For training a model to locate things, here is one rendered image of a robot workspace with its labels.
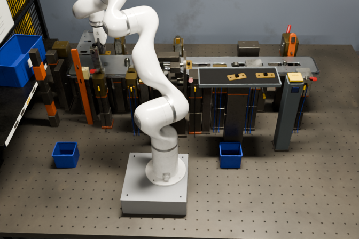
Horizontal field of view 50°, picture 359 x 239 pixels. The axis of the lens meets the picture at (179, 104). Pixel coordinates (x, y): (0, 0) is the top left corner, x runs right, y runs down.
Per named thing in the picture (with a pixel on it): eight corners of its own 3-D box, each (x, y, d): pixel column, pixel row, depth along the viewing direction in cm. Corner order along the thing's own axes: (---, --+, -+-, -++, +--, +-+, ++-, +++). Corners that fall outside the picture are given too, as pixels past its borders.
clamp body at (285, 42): (285, 80, 251) (295, 30, 228) (289, 93, 241) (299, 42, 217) (272, 80, 252) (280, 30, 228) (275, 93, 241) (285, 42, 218)
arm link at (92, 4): (87, 10, 164) (75, 23, 191) (122, 1, 170) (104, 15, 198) (80, -10, 163) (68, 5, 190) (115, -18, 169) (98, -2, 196)
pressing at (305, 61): (311, 54, 221) (312, 52, 220) (322, 77, 204) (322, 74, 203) (74, 55, 225) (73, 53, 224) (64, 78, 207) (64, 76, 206)
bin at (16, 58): (48, 55, 217) (42, 35, 209) (22, 88, 194) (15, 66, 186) (21, 53, 219) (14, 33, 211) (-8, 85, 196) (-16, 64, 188)
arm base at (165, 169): (188, 184, 174) (188, 156, 163) (146, 188, 173) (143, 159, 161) (183, 154, 189) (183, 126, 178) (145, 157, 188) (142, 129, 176)
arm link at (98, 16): (90, 23, 191) (108, 18, 195) (86, -1, 182) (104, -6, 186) (84, 17, 196) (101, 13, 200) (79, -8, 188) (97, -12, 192)
